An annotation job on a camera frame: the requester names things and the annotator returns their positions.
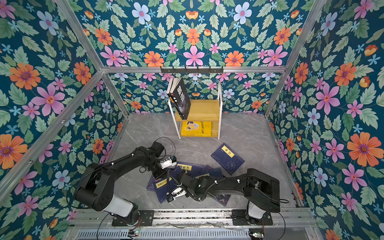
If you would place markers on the black wolf cover book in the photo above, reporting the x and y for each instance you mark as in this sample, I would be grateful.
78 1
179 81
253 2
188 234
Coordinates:
180 99

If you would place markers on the black hook rail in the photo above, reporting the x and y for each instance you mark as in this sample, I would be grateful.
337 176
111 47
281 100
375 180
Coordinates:
189 70

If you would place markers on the blue book in middle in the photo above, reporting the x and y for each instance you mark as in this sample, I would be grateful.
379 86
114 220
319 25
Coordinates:
191 169

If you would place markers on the small dark blue book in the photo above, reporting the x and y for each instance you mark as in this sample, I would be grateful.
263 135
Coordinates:
227 159

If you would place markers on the dark book orange calligraphy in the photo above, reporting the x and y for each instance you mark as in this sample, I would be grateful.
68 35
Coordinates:
150 185

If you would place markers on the black book on shelf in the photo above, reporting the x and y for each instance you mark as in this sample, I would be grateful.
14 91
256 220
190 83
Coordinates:
171 84

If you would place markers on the yellow cartoon cover book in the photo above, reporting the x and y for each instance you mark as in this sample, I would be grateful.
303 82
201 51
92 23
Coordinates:
196 129

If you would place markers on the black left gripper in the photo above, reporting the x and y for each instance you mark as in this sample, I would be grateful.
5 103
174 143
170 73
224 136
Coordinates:
163 174

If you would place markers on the white wooden book shelf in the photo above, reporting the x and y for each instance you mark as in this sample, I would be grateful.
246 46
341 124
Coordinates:
202 111

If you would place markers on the aluminium mounting rail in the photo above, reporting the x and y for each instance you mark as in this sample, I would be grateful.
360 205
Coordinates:
287 217

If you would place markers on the blue book yellow label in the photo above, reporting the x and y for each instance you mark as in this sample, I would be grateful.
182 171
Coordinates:
211 172
161 188

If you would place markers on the dark patterned book bottom right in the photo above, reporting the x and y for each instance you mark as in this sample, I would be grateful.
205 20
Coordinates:
221 199

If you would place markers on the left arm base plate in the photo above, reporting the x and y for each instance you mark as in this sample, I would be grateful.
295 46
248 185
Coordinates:
144 218

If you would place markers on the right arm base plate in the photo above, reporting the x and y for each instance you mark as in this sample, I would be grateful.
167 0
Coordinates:
241 218

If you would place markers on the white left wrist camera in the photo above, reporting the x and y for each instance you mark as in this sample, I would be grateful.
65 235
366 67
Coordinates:
169 163

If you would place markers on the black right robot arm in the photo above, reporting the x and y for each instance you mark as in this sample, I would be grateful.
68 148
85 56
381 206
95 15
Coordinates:
260 189

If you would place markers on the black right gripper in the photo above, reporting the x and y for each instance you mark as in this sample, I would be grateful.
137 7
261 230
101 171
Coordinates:
187 194

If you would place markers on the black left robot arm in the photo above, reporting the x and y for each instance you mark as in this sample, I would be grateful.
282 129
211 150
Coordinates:
96 187

